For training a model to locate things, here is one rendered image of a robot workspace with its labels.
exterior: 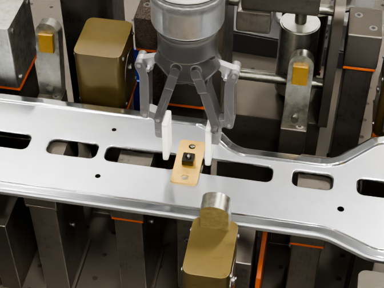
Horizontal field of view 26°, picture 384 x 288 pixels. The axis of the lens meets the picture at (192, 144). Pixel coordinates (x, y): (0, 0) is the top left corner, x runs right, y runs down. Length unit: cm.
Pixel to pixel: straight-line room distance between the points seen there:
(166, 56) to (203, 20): 8
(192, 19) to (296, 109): 34
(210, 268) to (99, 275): 45
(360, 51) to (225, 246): 38
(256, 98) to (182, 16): 41
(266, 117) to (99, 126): 26
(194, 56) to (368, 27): 34
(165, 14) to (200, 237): 28
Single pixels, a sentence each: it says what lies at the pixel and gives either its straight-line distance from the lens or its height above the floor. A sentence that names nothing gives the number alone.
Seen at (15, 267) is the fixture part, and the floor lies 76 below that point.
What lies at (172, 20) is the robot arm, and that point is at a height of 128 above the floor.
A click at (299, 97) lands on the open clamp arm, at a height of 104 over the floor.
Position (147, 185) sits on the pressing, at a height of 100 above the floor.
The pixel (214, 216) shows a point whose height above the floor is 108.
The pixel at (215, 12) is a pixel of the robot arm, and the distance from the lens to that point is 97.
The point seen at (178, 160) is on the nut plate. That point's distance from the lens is 118.
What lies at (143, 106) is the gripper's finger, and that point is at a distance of 111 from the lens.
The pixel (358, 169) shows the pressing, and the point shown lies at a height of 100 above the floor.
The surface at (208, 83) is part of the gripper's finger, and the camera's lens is 107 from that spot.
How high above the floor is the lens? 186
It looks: 46 degrees down
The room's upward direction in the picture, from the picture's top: straight up
